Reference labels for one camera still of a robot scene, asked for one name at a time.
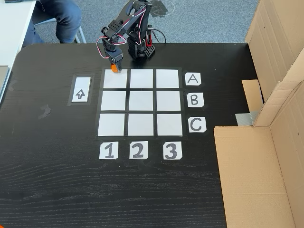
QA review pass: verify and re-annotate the white nine-square grid sheet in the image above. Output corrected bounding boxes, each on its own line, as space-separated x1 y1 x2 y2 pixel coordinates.
95 66 189 139

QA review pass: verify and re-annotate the grey metal chair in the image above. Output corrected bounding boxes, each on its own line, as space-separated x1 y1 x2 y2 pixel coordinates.
33 18 87 44

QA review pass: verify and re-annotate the black red clamp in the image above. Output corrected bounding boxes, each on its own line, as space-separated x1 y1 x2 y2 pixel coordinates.
145 24 154 48

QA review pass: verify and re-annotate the white arrow paper sheet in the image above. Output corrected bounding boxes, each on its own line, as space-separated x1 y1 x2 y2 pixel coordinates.
71 76 92 103

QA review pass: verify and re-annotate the person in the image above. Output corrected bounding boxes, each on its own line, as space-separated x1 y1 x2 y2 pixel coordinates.
22 0 82 47

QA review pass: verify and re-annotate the black tape floor patch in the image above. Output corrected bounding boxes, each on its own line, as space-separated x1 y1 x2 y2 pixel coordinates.
151 0 171 19

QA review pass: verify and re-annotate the paper sheet letter A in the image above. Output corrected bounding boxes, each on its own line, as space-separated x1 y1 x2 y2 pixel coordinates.
185 73 202 86

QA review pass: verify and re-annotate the paper sheet letter B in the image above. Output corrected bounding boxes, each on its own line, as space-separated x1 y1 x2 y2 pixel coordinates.
187 93 205 107

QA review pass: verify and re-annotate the paper sheet number 1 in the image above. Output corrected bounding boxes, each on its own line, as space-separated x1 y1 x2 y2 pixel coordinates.
99 142 119 160

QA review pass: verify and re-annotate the paper sheet number 2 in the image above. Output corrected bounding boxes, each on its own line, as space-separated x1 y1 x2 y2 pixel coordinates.
129 141 149 159

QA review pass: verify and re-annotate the paper sheet letter C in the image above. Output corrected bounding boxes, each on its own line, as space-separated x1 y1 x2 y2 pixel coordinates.
188 117 207 133

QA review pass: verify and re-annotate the paper sheet number 3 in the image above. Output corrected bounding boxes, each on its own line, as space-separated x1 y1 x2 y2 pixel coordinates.
163 142 183 160

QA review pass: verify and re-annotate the white side table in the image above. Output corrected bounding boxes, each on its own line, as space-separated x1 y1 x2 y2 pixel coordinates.
0 0 37 67

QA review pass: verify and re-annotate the grey flat board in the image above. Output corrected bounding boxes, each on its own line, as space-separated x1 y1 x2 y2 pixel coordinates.
0 65 12 104

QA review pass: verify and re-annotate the brown cardboard box screen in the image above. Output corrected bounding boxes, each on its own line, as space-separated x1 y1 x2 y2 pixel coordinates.
213 80 304 228
241 0 304 126

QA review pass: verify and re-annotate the red white servo cable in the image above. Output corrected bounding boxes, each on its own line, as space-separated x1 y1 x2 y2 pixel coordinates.
95 34 126 60
123 4 147 46

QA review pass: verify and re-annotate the black power cable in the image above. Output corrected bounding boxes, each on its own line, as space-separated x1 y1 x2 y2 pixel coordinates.
152 28 167 45

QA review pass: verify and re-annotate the grey duct tape strip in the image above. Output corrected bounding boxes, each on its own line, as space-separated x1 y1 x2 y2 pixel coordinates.
235 111 260 127

